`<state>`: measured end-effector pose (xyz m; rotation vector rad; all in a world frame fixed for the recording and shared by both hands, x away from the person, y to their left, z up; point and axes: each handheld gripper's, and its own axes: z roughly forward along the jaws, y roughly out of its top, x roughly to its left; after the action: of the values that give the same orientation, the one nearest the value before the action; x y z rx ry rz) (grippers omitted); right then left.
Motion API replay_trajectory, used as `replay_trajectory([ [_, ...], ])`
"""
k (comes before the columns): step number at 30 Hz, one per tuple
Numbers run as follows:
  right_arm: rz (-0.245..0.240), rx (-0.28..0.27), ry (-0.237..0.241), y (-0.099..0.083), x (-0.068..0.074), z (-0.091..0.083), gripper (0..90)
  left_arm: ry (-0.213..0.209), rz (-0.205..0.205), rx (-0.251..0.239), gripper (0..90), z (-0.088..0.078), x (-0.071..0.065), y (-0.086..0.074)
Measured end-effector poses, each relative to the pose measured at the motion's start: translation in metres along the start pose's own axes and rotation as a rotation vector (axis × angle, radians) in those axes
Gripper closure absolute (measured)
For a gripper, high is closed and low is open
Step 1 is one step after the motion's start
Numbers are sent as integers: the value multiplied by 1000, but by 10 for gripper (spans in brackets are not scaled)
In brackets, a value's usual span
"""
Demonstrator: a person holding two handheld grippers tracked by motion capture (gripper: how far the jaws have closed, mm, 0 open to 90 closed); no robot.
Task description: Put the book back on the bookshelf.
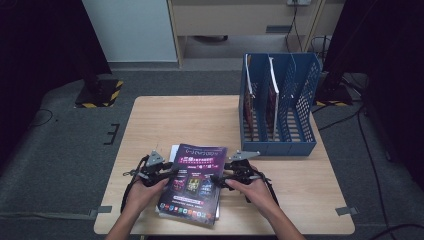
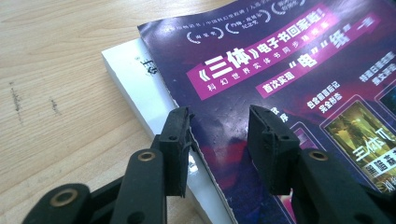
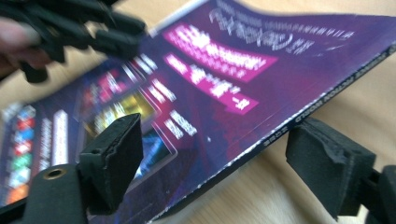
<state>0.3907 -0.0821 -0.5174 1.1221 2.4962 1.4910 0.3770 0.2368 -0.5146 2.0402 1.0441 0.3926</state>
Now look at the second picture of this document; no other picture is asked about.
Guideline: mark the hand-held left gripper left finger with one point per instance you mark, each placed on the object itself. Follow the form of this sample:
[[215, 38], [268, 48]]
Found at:
[[176, 149]]

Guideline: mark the purple magazine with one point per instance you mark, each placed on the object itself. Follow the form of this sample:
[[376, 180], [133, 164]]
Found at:
[[249, 46]]

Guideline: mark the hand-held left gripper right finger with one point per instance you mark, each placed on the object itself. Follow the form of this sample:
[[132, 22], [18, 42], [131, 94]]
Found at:
[[274, 155]]

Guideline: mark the white book with colourful pictures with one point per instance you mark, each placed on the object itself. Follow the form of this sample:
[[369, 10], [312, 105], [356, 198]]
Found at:
[[137, 84]]

